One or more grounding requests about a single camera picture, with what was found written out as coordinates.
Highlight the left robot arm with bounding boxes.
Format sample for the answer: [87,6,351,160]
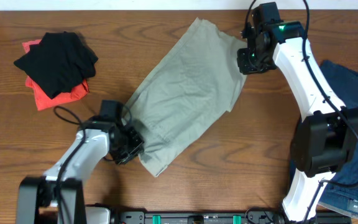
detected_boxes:
[16,100,144,223]

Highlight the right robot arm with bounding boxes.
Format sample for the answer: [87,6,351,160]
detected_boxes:
[237,2,358,223]

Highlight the khaki green shorts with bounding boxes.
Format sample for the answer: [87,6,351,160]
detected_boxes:
[126,19,247,177]

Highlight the red folded garment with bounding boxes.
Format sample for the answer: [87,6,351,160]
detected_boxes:
[22,39,90,111]

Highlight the black folded garment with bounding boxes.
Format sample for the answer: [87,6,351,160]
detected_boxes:
[14,32,98,99]

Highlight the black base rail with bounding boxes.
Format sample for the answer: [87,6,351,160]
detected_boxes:
[85,203,351,224]

